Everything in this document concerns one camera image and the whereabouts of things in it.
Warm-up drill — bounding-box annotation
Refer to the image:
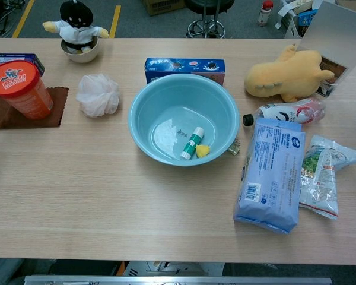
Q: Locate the light blue plastic basin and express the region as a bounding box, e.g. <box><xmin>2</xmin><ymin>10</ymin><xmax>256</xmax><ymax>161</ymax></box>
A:
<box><xmin>128</xmin><ymin>73</ymin><xmax>241</xmax><ymax>167</ymax></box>

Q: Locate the gold binder clip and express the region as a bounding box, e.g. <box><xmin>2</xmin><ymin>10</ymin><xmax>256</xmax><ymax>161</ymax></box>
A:
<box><xmin>227</xmin><ymin>139</ymin><xmax>241</xmax><ymax>157</ymax></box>

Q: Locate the black-headed plush doll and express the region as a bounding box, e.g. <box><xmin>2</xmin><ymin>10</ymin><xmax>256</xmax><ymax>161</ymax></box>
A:
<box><xmin>42</xmin><ymin>0</ymin><xmax>110</xmax><ymax>54</ymax></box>

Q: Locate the blue printed box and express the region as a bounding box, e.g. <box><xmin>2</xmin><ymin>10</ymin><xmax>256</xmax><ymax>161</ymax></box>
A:
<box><xmin>297</xmin><ymin>10</ymin><xmax>319</xmax><ymax>36</ymax></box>

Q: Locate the green white glue stick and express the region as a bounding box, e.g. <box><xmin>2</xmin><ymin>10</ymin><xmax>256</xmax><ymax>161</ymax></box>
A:
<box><xmin>179</xmin><ymin>126</ymin><xmax>205</xmax><ymax>160</ymax></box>

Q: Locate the small yellow toy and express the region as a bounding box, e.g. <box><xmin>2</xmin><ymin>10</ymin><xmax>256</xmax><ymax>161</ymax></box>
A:
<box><xmin>195</xmin><ymin>144</ymin><xmax>211</xmax><ymax>158</ymax></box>

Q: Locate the beige bowl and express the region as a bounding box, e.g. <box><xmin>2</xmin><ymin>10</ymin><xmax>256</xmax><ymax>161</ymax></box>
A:
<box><xmin>61</xmin><ymin>37</ymin><xmax>100</xmax><ymax>64</ymax></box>

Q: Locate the white box with brown print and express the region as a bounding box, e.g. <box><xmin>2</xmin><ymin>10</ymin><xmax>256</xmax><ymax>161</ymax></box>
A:
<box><xmin>296</xmin><ymin>0</ymin><xmax>356</xmax><ymax>98</ymax></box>

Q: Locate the purple cardboard box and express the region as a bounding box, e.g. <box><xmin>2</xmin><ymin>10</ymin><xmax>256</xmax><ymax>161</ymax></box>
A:
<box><xmin>0</xmin><ymin>53</ymin><xmax>45</xmax><ymax>77</ymax></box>

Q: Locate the blue wet wipes pack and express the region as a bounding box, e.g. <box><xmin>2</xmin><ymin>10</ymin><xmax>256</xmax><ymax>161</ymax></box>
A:
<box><xmin>233</xmin><ymin>117</ymin><xmax>306</xmax><ymax>235</ymax></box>

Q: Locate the brown scalloped mat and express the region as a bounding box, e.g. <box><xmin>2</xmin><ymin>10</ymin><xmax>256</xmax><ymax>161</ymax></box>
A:
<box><xmin>0</xmin><ymin>87</ymin><xmax>69</xmax><ymax>130</ymax></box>

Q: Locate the pink white mesh bath pouf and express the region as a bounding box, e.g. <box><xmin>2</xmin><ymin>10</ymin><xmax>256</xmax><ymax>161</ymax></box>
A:
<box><xmin>75</xmin><ymin>73</ymin><xmax>120</xmax><ymax>118</ymax></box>

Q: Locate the brown cardboard carton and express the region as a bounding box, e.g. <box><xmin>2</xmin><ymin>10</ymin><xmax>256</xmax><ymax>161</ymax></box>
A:
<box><xmin>141</xmin><ymin>0</ymin><xmax>186</xmax><ymax>17</ymax></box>

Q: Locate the blue Oreo cookie box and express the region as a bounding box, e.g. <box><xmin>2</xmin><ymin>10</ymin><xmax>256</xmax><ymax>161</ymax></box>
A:
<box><xmin>144</xmin><ymin>57</ymin><xmax>226</xmax><ymax>87</ymax></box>

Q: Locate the clear printed snack bag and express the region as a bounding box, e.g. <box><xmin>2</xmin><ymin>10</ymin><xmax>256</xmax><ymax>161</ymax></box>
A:
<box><xmin>298</xmin><ymin>135</ymin><xmax>356</xmax><ymax>220</ymax></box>

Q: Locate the white open carton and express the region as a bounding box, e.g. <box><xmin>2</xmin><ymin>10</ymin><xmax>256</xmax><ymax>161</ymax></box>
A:
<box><xmin>277</xmin><ymin>0</ymin><xmax>318</xmax><ymax>38</ymax></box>

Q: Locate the yellow plush toy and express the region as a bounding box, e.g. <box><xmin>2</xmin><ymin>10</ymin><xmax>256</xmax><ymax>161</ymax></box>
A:
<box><xmin>244</xmin><ymin>44</ymin><xmax>335</xmax><ymax>103</ymax></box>

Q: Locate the black stool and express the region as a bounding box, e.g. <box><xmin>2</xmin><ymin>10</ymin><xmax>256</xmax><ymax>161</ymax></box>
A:
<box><xmin>183</xmin><ymin>0</ymin><xmax>236</xmax><ymax>39</ymax></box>

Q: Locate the clear bottle with black cap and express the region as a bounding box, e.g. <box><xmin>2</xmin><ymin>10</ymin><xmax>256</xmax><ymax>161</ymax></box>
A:
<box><xmin>242</xmin><ymin>97</ymin><xmax>327</xmax><ymax>127</ymax></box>

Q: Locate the red white bottle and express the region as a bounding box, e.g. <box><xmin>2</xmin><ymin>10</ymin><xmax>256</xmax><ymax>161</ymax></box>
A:
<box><xmin>257</xmin><ymin>0</ymin><xmax>274</xmax><ymax>27</ymax></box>

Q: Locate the orange lidded canister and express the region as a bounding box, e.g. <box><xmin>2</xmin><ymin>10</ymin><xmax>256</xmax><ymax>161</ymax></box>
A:
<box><xmin>0</xmin><ymin>61</ymin><xmax>54</xmax><ymax>120</ymax></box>

